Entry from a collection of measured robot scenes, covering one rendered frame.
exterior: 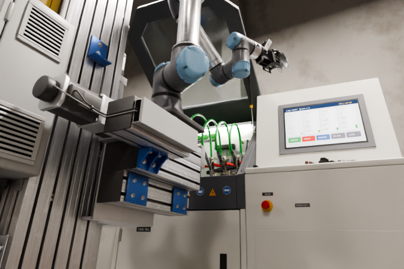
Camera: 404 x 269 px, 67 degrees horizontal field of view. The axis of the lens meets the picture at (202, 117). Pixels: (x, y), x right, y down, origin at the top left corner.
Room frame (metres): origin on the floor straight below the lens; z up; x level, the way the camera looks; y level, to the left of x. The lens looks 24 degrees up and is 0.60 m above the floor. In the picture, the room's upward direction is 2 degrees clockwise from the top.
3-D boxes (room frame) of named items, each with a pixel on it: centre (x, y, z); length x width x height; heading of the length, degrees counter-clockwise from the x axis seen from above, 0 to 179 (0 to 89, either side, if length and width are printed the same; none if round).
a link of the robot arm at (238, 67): (1.10, -0.15, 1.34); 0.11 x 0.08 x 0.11; 34
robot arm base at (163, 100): (1.04, 0.14, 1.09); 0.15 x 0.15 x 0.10
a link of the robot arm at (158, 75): (1.04, 0.13, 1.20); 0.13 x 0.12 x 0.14; 34
